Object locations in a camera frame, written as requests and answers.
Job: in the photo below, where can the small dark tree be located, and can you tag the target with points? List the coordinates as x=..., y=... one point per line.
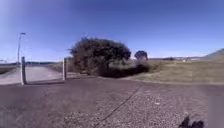
x=141, y=55

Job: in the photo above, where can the large dark green bush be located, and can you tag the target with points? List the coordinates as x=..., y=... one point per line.
x=100, y=56

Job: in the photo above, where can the dry grass field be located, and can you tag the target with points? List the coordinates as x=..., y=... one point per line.
x=186, y=71

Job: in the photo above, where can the pale gravel path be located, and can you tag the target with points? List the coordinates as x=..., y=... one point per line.
x=36, y=73

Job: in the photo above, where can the grassy hill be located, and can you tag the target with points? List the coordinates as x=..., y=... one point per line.
x=216, y=55

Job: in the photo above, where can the pale wooden post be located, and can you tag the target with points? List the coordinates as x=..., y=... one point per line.
x=23, y=71
x=64, y=69

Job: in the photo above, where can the street lamp pole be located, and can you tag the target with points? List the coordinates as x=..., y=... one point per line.
x=19, y=46

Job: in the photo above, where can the grey asphalt road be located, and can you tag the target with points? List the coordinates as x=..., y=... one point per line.
x=100, y=103

